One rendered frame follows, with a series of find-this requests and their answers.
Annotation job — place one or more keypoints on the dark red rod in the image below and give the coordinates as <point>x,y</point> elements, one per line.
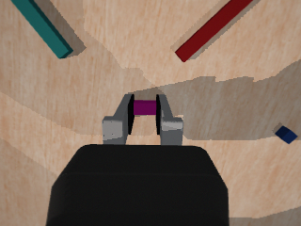
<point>208,30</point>

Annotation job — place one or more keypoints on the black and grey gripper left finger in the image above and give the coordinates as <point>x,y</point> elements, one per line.
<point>117,128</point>

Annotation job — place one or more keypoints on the turquoise rod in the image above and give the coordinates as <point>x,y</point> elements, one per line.
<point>35,16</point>

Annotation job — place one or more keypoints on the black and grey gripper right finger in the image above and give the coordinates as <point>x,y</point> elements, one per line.
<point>168,127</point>

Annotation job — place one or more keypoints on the small dark blue block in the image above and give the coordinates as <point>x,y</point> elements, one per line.
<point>286,134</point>

